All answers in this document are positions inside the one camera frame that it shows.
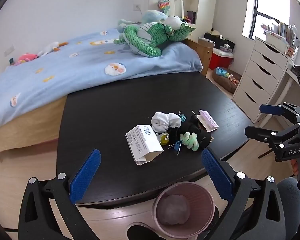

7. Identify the green fluffy scrunchie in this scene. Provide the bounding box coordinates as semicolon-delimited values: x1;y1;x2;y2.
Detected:
180;132;200;152

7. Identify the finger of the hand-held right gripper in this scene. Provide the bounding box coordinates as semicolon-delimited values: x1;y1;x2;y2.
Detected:
244;122;300;147
259;102;300;117

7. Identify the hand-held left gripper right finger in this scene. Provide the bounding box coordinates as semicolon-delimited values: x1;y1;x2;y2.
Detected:
201;147;287;240

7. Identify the green dragon plush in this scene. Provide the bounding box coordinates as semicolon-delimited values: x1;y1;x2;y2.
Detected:
114;15;197;58

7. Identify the blue binder clip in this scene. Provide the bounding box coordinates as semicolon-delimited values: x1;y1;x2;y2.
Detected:
168;141;182;156

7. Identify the brown pet bed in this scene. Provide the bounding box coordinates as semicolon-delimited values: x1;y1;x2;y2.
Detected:
212;67;242;93

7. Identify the white wall shelf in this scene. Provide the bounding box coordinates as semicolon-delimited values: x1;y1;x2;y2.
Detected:
174;0;217;39

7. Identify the black storage box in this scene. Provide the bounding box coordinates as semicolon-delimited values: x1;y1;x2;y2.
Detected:
204;32;235;53

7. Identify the white duck plush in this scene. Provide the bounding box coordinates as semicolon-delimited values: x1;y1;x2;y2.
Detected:
37;41;68;57

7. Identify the small black sock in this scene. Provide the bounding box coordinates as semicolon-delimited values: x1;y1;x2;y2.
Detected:
166;127;182;144

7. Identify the wooden bed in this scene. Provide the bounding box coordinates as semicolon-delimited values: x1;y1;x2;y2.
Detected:
0;37;214;159

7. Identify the crumpled clear plastic bag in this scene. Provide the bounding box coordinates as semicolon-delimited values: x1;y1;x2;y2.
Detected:
156;194;190;225

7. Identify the blue printed blanket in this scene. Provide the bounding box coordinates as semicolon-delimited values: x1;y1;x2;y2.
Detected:
0;27;203;133

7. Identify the white drawer cabinet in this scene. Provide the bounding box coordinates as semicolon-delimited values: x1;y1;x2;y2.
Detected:
232;37;294;123

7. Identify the black framed window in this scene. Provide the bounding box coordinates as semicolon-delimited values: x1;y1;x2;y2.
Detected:
241;0;300;65

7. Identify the pink plush toy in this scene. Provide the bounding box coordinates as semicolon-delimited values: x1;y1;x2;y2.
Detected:
14;52;38;66

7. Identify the pink trash bin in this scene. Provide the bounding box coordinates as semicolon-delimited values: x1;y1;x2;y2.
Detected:
152;181;215;239

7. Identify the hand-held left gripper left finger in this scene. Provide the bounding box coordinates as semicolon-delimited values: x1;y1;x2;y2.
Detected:
18;149;102;240

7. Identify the white paper box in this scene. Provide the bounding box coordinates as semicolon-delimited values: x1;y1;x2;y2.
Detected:
125;124;164;166

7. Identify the red cooler box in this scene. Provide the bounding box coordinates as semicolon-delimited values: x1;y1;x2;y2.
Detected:
209;47;234;70

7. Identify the large black sock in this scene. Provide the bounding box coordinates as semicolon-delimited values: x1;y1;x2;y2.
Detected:
179;115;212;151

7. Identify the light blue plush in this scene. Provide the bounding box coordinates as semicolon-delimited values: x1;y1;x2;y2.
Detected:
117;9;169;33

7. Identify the row of books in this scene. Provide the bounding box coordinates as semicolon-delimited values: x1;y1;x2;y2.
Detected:
261;22;300;55

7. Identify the pink card packet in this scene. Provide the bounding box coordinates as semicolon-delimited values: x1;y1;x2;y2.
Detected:
195;109;219;132

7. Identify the person's right hand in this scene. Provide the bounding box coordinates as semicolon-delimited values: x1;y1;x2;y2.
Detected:
291;158;300;176

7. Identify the white sock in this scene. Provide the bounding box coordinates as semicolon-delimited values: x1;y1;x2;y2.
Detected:
151;112;182;133

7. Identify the white arched lamp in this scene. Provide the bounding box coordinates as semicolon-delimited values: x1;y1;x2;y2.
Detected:
174;0;185;18

